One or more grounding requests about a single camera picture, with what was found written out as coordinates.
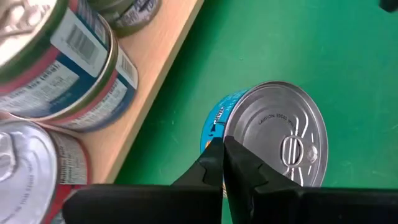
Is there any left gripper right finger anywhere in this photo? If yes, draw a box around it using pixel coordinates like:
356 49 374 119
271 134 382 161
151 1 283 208
223 135 398 224

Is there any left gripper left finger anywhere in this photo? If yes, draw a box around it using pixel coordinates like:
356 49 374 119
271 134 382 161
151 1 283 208
62 138 224 224

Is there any blue label tuna can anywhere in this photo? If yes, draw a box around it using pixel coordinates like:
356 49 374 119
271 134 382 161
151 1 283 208
200 80 330 200

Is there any purple label gold lid can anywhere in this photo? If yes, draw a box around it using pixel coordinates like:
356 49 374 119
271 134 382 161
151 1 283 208
0 0 119 121
46 46 139 133

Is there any red label albacore tuna can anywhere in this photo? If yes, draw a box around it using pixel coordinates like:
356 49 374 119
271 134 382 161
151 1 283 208
0 119 93 224

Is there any green label tuna can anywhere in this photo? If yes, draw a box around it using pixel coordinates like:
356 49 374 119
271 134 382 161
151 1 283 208
86 0 162 38

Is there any green table mat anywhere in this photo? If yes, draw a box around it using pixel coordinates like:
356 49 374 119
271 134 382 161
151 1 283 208
114 0 398 224

